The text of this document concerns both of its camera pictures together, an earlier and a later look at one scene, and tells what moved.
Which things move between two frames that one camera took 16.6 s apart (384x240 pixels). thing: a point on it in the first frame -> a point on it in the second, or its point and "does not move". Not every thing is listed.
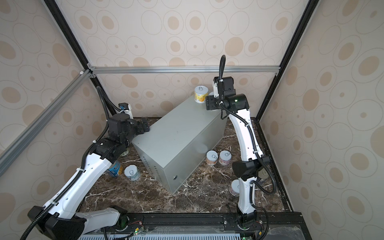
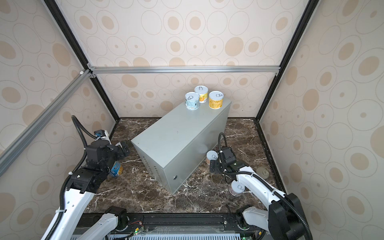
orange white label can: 211,157 does not move
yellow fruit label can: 200,92 does not move
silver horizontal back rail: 184,70 does not move
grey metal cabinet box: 174,150 does not move
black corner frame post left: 55,7 does not move
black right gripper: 210,102 -> 216,169
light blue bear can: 132,172 -> 192,100
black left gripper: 143,128 -> 122,152
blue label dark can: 116,169 does not move
